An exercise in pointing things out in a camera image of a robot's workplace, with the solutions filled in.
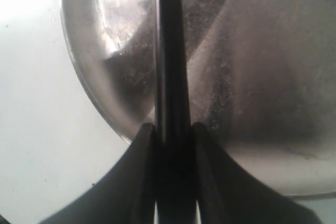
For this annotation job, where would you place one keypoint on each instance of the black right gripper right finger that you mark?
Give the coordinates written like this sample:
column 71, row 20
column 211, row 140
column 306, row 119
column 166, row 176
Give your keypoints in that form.
column 229, row 194

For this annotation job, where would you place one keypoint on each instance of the round steel plate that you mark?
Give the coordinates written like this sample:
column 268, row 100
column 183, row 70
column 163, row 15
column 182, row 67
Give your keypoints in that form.
column 261, row 76

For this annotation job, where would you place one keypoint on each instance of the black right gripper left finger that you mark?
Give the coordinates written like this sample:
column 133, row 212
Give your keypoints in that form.
column 124, row 195

